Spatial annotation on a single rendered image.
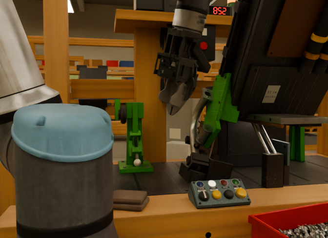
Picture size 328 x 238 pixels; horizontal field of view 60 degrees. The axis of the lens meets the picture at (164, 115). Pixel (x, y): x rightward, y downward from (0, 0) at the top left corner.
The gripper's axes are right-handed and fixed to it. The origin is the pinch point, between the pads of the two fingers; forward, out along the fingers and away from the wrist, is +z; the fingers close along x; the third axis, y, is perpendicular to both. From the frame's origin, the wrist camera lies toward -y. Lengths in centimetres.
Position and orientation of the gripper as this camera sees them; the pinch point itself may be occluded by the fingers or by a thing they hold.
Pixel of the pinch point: (173, 110)
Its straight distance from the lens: 74.5
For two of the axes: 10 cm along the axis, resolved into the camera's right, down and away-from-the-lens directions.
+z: -2.1, 9.5, 2.5
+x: 7.8, 3.2, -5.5
